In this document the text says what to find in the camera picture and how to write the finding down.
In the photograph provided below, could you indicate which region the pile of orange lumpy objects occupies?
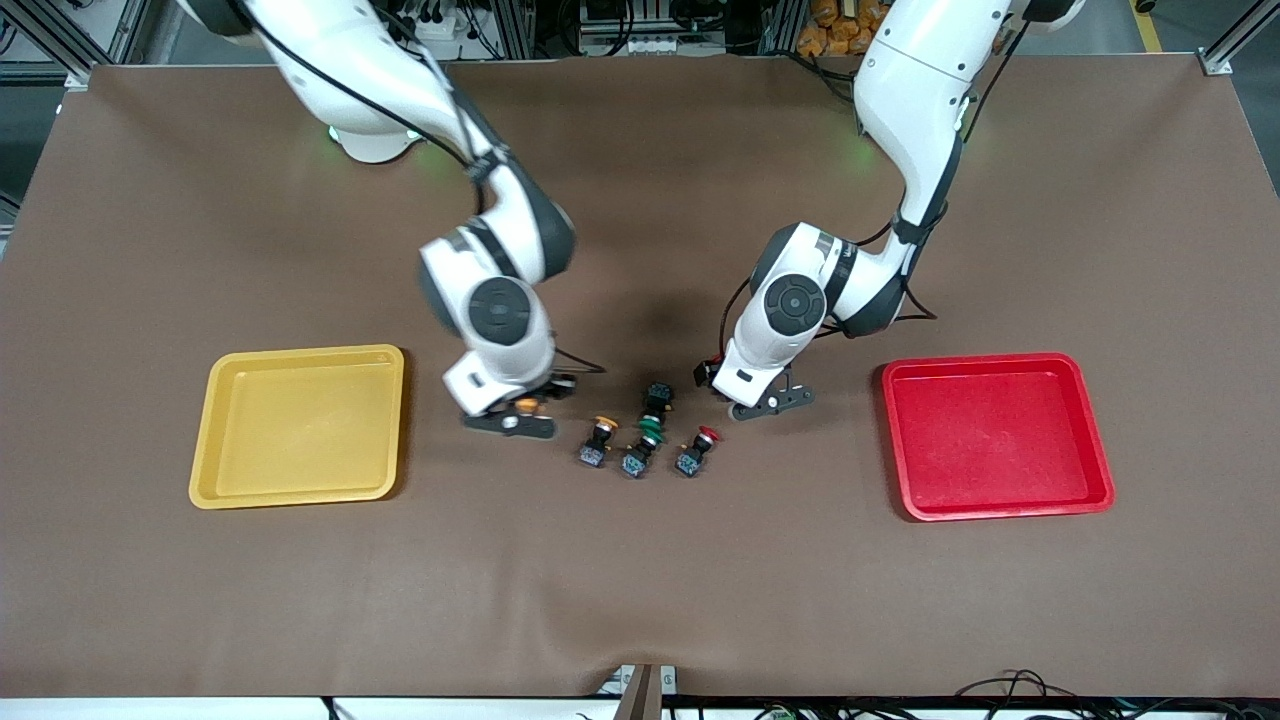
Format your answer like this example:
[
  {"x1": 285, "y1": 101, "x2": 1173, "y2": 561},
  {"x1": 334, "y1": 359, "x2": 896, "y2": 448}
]
[{"x1": 797, "y1": 0, "x2": 886, "y2": 58}]

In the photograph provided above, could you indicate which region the yellow plastic tray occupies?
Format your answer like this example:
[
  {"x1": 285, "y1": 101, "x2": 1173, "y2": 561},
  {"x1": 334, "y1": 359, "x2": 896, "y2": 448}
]
[{"x1": 188, "y1": 344, "x2": 407, "y2": 511}]

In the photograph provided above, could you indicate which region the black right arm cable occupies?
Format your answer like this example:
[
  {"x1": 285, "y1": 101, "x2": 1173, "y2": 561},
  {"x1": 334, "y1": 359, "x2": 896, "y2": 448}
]
[{"x1": 255, "y1": 0, "x2": 608, "y2": 376}]

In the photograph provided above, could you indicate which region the aluminium frame post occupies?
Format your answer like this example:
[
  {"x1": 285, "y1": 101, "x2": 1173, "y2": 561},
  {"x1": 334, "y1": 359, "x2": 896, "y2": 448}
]
[
  {"x1": 497, "y1": 0, "x2": 536, "y2": 59},
  {"x1": 768, "y1": 0, "x2": 807, "y2": 56}
]

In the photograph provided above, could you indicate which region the aluminium frame strut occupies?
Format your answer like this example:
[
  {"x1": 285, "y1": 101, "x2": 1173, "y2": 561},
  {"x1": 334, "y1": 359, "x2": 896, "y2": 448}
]
[
  {"x1": 0, "y1": 0, "x2": 101, "y2": 93},
  {"x1": 1200, "y1": 0, "x2": 1280, "y2": 77}
]

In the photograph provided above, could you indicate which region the green-capped push button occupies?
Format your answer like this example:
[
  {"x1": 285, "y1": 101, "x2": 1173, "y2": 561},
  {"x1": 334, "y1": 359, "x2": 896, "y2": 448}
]
[
  {"x1": 620, "y1": 432, "x2": 663, "y2": 481},
  {"x1": 640, "y1": 382, "x2": 675, "y2": 439}
]

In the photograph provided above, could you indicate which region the grey rack device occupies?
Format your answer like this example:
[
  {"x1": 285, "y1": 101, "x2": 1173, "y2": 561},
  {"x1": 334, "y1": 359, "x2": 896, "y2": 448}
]
[{"x1": 578, "y1": 0, "x2": 681, "y2": 58}]

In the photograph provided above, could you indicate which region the black cable bundle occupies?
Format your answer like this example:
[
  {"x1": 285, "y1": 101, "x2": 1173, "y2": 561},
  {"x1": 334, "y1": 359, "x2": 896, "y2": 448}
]
[{"x1": 955, "y1": 668, "x2": 1280, "y2": 720}]

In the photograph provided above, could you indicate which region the red plastic tray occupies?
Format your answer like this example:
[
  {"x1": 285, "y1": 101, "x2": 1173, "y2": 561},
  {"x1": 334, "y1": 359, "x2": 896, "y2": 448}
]
[{"x1": 880, "y1": 352, "x2": 1117, "y2": 523}]

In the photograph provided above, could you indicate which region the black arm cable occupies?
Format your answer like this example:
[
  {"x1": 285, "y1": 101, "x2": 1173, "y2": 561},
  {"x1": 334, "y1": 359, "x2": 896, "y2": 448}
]
[
  {"x1": 255, "y1": 0, "x2": 608, "y2": 376},
  {"x1": 712, "y1": 215, "x2": 939, "y2": 366}
]

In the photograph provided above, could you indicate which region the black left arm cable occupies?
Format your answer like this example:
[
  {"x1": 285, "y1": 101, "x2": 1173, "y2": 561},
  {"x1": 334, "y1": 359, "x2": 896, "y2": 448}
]
[{"x1": 712, "y1": 215, "x2": 939, "y2": 366}]

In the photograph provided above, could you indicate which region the white power strip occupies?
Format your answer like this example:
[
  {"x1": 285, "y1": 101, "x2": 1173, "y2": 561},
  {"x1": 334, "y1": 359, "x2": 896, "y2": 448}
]
[{"x1": 410, "y1": 8, "x2": 463, "y2": 43}]

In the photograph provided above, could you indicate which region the metal edge bracket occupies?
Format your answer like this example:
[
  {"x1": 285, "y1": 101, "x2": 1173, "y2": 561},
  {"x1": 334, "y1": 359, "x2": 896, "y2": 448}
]
[{"x1": 598, "y1": 663, "x2": 679, "y2": 720}]

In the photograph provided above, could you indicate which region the brown table mat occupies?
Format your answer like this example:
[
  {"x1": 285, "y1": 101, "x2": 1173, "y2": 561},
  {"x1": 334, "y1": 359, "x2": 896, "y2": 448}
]
[{"x1": 0, "y1": 55, "x2": 1280, "y2": 699}]

